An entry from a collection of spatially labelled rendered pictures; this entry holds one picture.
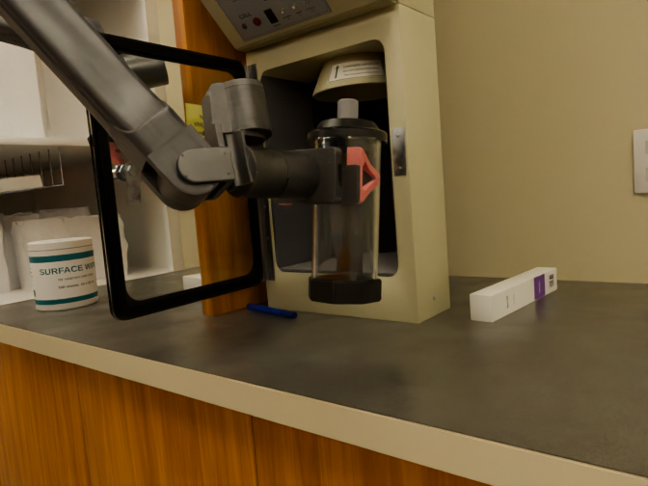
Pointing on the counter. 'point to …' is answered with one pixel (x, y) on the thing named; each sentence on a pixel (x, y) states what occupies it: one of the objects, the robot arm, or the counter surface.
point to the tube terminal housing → (396, 299)
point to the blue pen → (272, 310)
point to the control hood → (343, 10)
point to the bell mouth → (352, 78)
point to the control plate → (245, 12)
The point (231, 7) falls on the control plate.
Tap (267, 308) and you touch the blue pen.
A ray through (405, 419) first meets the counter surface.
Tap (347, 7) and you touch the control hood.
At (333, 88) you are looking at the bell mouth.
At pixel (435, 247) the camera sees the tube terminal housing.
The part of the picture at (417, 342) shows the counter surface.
